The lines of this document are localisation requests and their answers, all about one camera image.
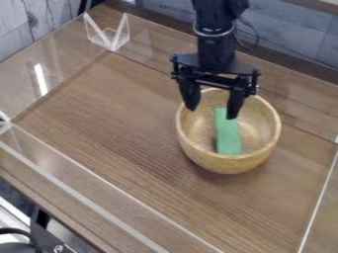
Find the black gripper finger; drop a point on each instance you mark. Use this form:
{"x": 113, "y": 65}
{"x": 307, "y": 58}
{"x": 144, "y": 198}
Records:
{"x": 236, "y": 102}
{"x": 190, "y": 93}

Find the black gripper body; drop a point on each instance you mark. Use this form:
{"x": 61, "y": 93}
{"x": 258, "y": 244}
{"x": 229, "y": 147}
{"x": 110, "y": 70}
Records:
{"x": 214, "y": 66}

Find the wooden bowl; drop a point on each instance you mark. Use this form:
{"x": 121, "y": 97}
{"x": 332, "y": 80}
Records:
{"x": 260, "y": 131}

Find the green rectangular stick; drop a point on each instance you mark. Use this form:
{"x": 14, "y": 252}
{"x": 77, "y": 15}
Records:
{"x": 228, "y": 133}

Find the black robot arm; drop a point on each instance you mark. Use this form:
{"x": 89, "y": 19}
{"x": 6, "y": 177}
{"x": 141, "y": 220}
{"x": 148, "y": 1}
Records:
{"x": 220, "y": 14}

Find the clear acrylic stand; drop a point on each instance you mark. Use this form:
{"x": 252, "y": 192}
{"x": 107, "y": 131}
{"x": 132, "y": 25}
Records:
{"x": 109, "y": 38}

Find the clear acrylic tray wall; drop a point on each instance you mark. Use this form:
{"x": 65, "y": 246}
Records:
{"x": 98, "y": 210}

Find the black table frame bracket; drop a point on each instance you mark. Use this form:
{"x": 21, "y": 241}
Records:
{"x": 47, "y": 241}

